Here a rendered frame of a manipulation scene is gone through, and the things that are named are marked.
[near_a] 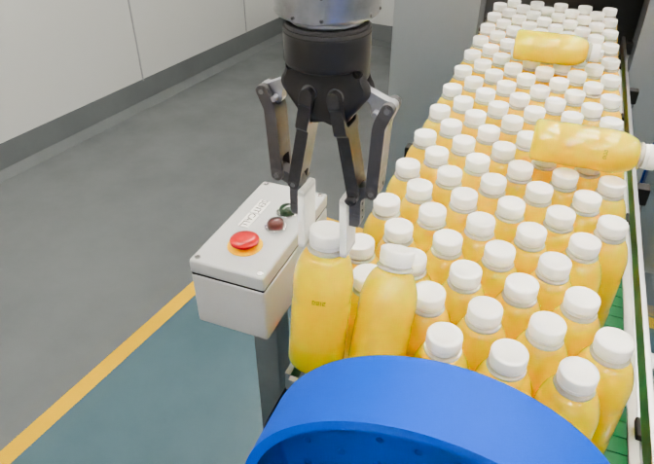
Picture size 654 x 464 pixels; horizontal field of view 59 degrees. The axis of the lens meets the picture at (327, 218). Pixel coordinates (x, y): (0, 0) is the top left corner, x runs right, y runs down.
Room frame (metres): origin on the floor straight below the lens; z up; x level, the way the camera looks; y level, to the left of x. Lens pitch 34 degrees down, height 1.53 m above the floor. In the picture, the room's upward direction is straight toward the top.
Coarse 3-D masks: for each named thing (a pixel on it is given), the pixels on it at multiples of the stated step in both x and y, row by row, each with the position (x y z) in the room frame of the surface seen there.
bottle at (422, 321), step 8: (416, 312) 0.50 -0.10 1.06; (424, 312) 0.50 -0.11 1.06; (440, 312) 0.50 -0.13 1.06; (416, 320) 0.50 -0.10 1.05; (424, 320) 0.50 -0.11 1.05; (432, 320) 0.50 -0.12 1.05; (440, 320) 0.50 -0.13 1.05; (448, 320) 0.50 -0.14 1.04; (416, 328) 0.49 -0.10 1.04; (424, 328) 0.49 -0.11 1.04; (416, 336) 0.49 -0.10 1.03; (424, 336) 0.49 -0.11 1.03; (416, 344) 0.49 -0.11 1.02; (408, 352) 0.49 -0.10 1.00
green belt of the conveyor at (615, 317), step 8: (616, 296) 0.71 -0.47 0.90; (616, 304) 0.69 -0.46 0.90; (616, 312) 0.67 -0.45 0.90; (608, 320) 0.65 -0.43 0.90; (616, 320) 0.65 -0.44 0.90; (600, 328) 0.63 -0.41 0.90; (624, 408) 0.49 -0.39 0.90; (624, 416) 0.48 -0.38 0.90; (624, 424) 0.46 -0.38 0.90; (616, 432) 0.45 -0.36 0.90; (624, 432) 0.45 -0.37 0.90; (616, 440) 0.44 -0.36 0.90; (624, 440) 0.44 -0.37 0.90; (608, 448) 0.43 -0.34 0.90; (616, 448) 0.43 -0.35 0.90; (624, 448) 0.43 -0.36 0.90; (608, 456) 0.42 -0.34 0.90; (616, 456) 0.42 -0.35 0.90; (624, 456) 0.42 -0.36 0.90
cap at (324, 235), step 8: (312, 224) 0.51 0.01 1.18; (320, 224) 0.51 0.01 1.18; (328, 224) 0.51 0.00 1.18; (336, 224) 0.51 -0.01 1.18; (312, 232) 0.49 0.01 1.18; (320, 232) 0.49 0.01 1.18; (328, 232) 0.49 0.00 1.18; (336, 232) 0.49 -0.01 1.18; (312, 240) 0.49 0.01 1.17; (320, 240) 0.48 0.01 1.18; (328, 240) 0.48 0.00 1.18; (336, 240) 0.48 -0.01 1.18; (320, 248) 0.48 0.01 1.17; (328, 248) 0.48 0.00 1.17; (336, 248) 0.48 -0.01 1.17
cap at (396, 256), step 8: (384, 248) 0.52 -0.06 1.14; (392, 248) 0.52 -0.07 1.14; (400, 248) 0.53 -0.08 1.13; (408, 248) 0.53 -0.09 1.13; (384, 256) 0.51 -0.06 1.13; (392, 256) 0.51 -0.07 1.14; (400, 256) 0.50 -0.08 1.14; (408, 256) 0.51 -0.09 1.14; (384, 264) 0.51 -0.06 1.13; (392, 264) 0.50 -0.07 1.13; (400, 264) 0.50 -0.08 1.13; (408, 264) 0.50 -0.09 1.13
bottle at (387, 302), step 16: (384, 272) 0.50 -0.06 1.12; (400, 272) 0.50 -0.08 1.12; (368, 288) 0.49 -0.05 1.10; (384, 288) 0.49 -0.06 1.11; (400, 288) 0.48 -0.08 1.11; (416, 288) 0.50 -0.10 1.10; (368, 304) 0.48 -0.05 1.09; (384, 304) 0.47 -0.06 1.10; (400, 304) 0.47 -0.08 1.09; (416, 304) 0.49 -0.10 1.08; (368, 320) 0.47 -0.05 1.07; (384, 320) 0.47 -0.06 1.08; (400, 320) 0.47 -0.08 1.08; (352, 336) 0.48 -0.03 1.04; (368, 336) 0.46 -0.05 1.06; (384, 336) 0.46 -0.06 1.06; (400, 336) 0.46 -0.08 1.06; (352, 352) 0.47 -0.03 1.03; (368, 352) 0.45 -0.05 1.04; (384, 352) 0.45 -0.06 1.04; (400, 352) 0.46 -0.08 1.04
